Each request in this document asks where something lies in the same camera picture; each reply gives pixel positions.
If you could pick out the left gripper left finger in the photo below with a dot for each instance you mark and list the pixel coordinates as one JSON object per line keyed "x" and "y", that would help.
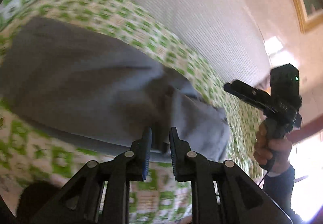
{"x": 140, "y": 161}

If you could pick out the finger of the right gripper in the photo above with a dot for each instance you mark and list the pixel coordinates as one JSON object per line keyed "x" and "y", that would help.
{"x": 251, "y": 96}

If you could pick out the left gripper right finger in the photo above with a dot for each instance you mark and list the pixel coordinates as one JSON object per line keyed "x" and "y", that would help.
{"x": 179, "y": 148}

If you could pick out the grey sweatpants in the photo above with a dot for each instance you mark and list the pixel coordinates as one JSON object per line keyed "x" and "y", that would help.
{"x": 98, "y": 92}

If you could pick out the dark right sleeve forearm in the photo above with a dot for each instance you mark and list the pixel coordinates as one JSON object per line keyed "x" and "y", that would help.
{"x": 279, "y": 187}

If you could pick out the person's right hand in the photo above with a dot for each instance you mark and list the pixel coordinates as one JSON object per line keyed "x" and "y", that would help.
{"x": 266, "y": 149}

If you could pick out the green frog patterned bedsheet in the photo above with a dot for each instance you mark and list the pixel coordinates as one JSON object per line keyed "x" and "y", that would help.
{"x": 29, "y": 154}

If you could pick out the white striped large pillow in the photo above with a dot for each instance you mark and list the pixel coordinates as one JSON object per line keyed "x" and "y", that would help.
{"x": 223, "y": 31}

